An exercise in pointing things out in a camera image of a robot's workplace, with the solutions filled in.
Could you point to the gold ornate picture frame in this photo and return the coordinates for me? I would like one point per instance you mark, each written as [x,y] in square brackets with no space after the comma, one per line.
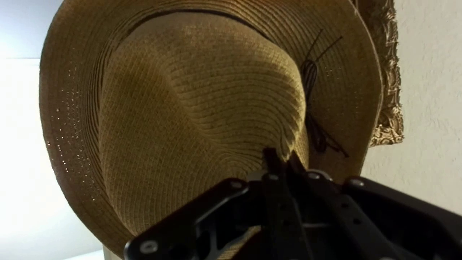
[387,73]

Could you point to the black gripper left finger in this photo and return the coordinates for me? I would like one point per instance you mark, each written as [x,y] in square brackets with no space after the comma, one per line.
[282,207]

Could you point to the tan straw hat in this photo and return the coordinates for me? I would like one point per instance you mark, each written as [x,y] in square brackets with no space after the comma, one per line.
[192,120]

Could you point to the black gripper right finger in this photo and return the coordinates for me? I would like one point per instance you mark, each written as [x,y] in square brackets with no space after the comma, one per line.
[337,211]

